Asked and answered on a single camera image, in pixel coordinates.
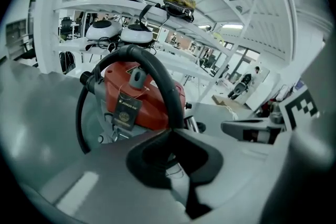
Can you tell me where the white cubby shelf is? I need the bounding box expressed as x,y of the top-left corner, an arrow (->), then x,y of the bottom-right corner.
5,19 -> 35,61

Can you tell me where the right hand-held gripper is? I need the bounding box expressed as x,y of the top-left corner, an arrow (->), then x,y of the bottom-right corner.
221,46 -> 336,144

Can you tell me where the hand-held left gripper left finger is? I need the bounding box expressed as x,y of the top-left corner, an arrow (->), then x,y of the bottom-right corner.
20,128 -> 224,224

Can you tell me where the white dome device black top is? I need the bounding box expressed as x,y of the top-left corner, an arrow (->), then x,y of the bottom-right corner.
86,20 -> 123,42
120,23 -> 154,45

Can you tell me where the black office chair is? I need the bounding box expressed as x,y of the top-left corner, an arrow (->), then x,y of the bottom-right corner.
59,16 -> 74,40

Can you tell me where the red vacuum cleaner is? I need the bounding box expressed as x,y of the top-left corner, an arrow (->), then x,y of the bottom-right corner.
76,44 -> 186,155

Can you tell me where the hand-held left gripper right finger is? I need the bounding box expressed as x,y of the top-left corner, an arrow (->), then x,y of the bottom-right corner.
262,125 -> 336,221

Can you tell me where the black hang tag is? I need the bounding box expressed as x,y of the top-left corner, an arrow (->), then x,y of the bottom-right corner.
112,98 -> 143,132

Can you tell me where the black hanging bag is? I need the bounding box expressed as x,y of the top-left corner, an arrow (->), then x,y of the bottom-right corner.
58,50 -> 77,74

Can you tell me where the black bag with yellow top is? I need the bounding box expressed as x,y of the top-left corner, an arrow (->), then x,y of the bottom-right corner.
138,0 -> 197,27

